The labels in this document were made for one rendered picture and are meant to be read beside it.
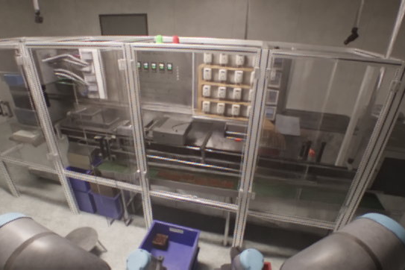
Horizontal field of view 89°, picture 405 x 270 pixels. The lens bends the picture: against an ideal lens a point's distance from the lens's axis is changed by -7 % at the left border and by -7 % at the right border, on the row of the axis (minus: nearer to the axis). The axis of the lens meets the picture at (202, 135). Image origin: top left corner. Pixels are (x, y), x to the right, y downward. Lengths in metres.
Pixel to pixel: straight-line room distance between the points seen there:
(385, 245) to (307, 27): 4.35
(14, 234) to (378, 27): 5.06
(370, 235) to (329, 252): 0.09
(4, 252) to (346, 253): 0.58
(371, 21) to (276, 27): 1.61
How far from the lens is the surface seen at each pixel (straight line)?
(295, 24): 4.65
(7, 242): 0.52
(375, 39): 5.02
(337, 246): 0.48
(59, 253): 0.47
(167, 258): 2.00
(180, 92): 2.07
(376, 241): 0.52
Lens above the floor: 1.89
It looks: 27 degrees down
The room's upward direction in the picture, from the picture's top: 1 degrees clockwise
